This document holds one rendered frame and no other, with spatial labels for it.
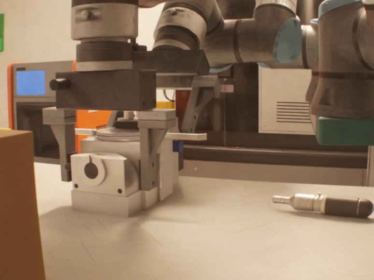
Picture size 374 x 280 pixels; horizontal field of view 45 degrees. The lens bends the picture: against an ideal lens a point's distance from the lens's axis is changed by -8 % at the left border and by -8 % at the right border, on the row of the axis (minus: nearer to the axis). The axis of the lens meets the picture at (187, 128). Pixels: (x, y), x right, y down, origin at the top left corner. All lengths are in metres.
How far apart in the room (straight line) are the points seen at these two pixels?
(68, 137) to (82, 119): 1.15
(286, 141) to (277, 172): 0.16
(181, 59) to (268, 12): 0.24
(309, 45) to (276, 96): 0.61
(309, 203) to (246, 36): 0.42
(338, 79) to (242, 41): 0.25
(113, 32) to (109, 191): 0.20
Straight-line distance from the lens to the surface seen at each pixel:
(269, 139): 2.16
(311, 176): 2.06
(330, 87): 1.08
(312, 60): 1.56
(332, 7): 1.08
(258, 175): 2.10
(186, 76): 0.77
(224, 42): 0.95
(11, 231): 0.21
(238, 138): 2.19
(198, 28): 0.84
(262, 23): 0.94
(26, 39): 4.21
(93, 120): 1.88
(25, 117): 1.95
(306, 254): 0.50
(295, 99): 2.09
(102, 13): 0.59
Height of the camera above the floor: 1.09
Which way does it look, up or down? 7 degrees down
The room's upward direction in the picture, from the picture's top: straight up
